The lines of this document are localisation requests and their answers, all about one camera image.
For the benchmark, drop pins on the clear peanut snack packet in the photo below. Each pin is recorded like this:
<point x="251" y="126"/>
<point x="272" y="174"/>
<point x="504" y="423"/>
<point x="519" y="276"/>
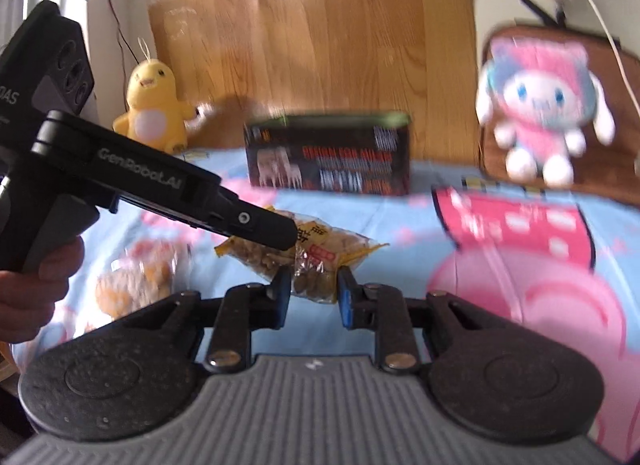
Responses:
<point x="320" y="255"/>

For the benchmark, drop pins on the brown seat cushion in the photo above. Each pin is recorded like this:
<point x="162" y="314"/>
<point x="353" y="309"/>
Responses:
<point x="622" y="110"/>

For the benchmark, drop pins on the wood grain board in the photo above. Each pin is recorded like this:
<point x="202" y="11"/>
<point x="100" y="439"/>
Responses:
<point x="325" y="45"/>

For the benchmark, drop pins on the black tape strip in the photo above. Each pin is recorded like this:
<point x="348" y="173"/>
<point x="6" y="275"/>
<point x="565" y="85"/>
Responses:
<point x="542" y="10"/>

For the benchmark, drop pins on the cartoon printed bedsheet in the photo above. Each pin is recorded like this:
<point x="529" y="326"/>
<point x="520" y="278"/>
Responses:
<point x="400" y="225"/>

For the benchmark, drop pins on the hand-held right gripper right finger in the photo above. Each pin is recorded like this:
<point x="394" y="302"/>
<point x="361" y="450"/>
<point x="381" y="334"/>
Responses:
<point x="347" y="297"/>

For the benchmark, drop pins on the yellow plush toy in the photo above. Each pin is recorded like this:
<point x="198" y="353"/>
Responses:
<point x="150" y="110"/>

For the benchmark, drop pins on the person's left hand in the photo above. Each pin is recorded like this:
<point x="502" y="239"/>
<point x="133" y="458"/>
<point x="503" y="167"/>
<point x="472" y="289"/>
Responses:
<point x="30" y="300"/>

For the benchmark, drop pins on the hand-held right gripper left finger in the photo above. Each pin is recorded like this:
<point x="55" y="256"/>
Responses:
<point x="281" y="297"/>

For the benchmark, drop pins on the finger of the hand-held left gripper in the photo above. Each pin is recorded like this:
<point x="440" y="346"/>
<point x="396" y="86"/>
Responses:
<point x="260" y="227"/>

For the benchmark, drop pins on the black printed cardboard box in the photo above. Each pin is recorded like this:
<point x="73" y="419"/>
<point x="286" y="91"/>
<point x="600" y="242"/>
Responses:
<point x="330" y="160"/>

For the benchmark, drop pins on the pink white plush toy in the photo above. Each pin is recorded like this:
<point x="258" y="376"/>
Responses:
<point x="535" y="105"/>

